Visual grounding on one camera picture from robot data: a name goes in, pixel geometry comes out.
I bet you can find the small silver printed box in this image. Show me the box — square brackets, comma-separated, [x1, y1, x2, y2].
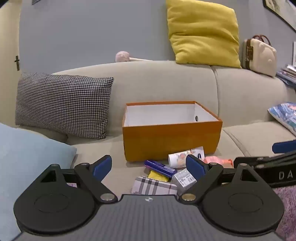
[171, 168, 197, 189]

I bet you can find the pink pump lotion bottle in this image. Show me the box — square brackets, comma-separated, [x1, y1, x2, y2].
[202, 156, 234, 168]

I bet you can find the white Vaseline lotion tube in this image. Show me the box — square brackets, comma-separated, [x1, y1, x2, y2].
[168, 147, 205, 169]

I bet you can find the blue Super Deer box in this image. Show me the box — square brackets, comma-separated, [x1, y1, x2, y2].
[144, 160, 178, 178]

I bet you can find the plaid check case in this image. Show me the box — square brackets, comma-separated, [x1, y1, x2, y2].
[131, 177, 178, 196]

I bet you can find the blue illustrated book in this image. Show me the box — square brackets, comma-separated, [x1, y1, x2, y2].
[267, 102, 296, 136]

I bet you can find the yellow sponge cloth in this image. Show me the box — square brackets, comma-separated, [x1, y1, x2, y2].
[148, 170, 170, 182]

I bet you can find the orange cardboard box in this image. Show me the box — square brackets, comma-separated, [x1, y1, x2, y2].
[122, 101, 223, 162]

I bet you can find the houndstooth black white pillow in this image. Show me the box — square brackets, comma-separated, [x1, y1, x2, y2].
[15, 73, 114, 140]

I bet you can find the light blue pillow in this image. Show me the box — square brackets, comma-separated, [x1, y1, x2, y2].
[1, 124, 77, 240]

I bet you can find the stack of magazines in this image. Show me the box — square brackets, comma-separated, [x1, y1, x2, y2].
[276, 65, 296, 89]

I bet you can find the cream mini suitcase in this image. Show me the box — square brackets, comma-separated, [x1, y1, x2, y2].
[242, 35, 277, 77]

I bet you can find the pink plush massage hammer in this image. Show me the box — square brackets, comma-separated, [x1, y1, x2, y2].
[115, 51, 150, 63]

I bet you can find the yellow pillow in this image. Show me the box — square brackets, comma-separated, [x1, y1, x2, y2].
[166, 1, 241, 68]

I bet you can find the door handle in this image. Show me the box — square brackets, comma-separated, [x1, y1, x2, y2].
[15, 55, 20, 71]

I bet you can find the framed wall picture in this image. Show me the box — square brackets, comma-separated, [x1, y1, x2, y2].
[263, 0, 295, 28]

